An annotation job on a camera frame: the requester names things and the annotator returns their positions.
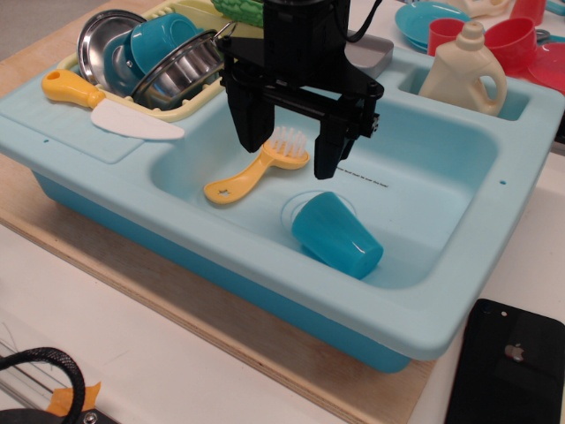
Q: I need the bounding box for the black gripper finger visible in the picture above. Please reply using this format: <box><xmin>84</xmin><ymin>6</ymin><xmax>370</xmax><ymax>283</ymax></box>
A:
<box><xmin>314</xmin><ymin>120</ymin><xmax>355</xmax><ymax>179</ymax></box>
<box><xmin>226</xmin><ymin>83</ymin><xmax>275</xmax><ymax>153</ymax></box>

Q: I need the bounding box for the black braided cable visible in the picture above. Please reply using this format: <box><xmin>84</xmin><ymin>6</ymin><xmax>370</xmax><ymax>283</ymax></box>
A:
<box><xmin>0</xmin><ymin>346</ymin><xmax>86</xmax><ymax>424</ymax></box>

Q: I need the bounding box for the yellow dish brush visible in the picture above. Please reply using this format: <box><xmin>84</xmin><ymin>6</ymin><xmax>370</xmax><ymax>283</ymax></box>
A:
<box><xmin>203</xmin><ymin>126</ymin><xmax>310</xmax><ymax>205</ymax></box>

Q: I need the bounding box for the plywood board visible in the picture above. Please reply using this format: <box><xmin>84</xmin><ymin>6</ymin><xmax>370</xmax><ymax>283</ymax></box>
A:
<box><xmin>0</xmin><ymin>0</ymin><xmax>438</xmax><ymax>424</ymax></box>

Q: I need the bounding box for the green toy vegetable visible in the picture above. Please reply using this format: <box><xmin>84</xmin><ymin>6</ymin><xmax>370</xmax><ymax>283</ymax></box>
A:
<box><xmin>212</xmin><ymin>0</ymin><xmax>263</xmax><ymax>28</ymax></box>

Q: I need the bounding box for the cream toy object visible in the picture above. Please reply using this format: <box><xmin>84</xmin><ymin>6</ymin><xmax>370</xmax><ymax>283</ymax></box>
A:
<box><xmin>448</xmin><ymin>0</ymin><xmax>510</xmax><ymax>18</ymax></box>

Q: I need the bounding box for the yellow handled toy knife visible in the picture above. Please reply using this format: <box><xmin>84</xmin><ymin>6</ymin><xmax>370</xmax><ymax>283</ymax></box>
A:
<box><xmin>41</xmin><ymin>69</ymin><xmax>185</xmax><ymax>140</ymax></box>

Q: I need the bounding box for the grey faucet base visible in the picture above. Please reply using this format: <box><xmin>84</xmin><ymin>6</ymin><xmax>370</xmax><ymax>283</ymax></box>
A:
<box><xmin>345</xmin><ymin>34</ymin><xmax>394</xmax><ymax>80</ymax></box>

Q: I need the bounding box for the orange tape piece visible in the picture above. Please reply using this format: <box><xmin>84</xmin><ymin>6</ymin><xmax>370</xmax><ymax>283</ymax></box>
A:
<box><xmin>46</xmin><ymin>382</ymin><xmax>102</xmax><ymax>417</ymax></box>

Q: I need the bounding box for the red plastic bowl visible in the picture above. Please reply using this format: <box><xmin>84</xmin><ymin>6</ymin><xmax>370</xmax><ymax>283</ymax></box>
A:
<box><xmin>485</xmin><ymin>18</ymin><xmax>538</xmax><ymax>75</ymax></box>

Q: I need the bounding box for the blue plastic cup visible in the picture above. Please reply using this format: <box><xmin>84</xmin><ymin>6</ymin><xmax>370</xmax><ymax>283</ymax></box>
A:
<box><xmin>290</xmin><ymin>192</ymin><xmax>384</xmax><ymax>279</ymax></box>

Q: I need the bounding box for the pale yellow dish rack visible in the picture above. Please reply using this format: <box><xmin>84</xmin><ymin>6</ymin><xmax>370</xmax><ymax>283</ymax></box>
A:
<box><xmin>58</xmin><ymin>1</ymin><xmax>263</xmax><ymax>122</ymax></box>

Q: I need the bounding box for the cream detergent bottle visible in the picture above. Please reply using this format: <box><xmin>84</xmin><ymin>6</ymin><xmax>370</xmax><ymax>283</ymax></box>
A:
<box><xmin>418</xmin><ymin>20</ymin><xmax>507</xmax><ymax>116</ymax></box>

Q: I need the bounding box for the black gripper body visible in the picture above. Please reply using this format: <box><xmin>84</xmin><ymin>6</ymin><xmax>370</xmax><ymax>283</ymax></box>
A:
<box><xmin>219</xmin><ymin>1</ymin><xmax>384</xmax><ymax>140</ymax></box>

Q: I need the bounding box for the red plate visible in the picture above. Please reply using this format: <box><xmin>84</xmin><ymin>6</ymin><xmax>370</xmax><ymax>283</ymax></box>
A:
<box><xmin>528</xmin><ymin>42</ymin><xmax>565</xmax><ymax>94</ymax></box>

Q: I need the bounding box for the stainless steel pot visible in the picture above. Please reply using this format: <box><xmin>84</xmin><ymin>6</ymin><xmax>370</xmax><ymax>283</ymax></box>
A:
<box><xmin>131</xmin><ymin>21</ymin><xmax>238</xmax><ymax>110</ymax></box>

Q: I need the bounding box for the red plastic cup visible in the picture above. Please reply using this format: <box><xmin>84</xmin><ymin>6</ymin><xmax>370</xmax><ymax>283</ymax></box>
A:
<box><xmin>427</xmin><ymin>18</ymin><xmax>464</xmax><ymax>57</ymax></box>

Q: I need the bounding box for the light blue toy sink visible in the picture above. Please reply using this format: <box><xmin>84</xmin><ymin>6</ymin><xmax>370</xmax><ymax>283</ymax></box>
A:
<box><xmin>1</xmin><ymin>49</ymin><xmax>564</xmax><ymax>373</ymax></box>

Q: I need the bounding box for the blue plate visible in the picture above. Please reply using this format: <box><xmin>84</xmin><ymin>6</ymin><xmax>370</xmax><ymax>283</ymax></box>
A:
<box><xmin>395</xmin><ymin>2</ymin><xmax>471</xmax><ymax>52</ymax></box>

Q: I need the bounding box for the blue bowl in rack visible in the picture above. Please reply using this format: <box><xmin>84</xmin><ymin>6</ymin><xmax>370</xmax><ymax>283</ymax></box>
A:
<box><xmin>130</xmin><ymin>12</ymin><xmax>203</xmax><ymax>74</ymax></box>

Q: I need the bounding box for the black smartphone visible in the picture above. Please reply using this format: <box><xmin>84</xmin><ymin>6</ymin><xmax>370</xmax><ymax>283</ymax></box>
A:
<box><xmin>445</xmin><ymin>299</ymin><xmax>564</xmax><ymax>424</ymax></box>

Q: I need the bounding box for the tall red cup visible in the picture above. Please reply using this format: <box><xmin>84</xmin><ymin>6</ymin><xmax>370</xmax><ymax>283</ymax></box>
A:
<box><xmin>510</xmin><ymin>0</ymin><xmax>546</xmax><ymax>26</ymax></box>

